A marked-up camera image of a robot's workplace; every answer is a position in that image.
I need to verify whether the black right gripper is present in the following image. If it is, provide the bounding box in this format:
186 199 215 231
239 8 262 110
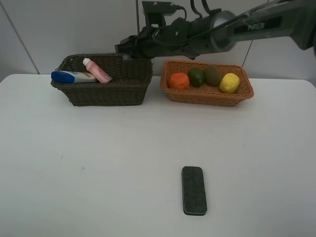
115 17 197 59

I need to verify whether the green avocado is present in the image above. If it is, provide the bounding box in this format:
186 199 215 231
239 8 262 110
188 67 205 87

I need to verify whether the orange fruit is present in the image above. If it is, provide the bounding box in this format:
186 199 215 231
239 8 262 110
167 73 190 90

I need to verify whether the brown kiwi fruit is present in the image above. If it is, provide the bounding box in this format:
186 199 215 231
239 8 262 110
203 65 222 86

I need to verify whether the yellow lemon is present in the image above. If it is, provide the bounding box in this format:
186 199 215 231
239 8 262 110
219 73 240 94

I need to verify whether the pink bottle white cap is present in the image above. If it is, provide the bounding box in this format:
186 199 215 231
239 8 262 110
83 58 112 84

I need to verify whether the white bottle blue cap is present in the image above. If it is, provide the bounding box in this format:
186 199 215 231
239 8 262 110
51 71 98 84

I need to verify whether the grey felt board eraser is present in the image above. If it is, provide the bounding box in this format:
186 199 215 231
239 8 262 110
181 166 207 216

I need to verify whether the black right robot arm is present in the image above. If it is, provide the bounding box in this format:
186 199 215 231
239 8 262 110
115 0 316 59

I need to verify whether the dark brown wicker basket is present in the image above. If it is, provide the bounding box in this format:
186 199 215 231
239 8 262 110
51 53 153 107

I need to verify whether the orange wicker basket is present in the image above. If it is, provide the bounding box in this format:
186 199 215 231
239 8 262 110
160 60 254 107

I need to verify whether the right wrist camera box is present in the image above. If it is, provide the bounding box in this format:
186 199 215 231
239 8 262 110
142 1 177 27

